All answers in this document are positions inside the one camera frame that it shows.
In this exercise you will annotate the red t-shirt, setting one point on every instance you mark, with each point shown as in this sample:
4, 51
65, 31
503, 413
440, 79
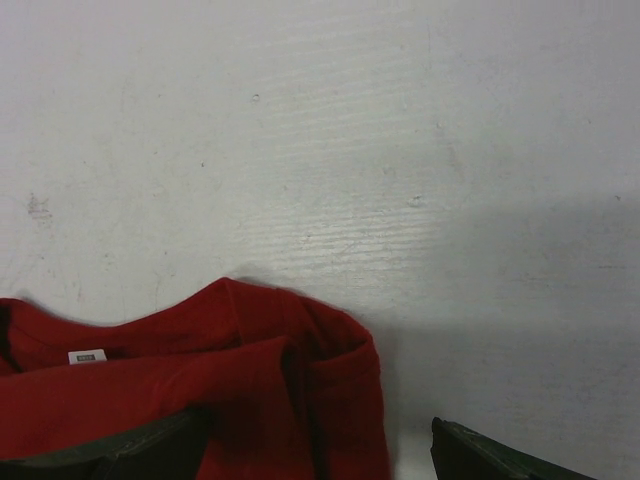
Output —
291, 386

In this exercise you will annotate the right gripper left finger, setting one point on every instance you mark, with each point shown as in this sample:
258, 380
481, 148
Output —
169, 448

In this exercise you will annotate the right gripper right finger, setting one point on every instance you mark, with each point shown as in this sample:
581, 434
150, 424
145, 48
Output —
459, 453

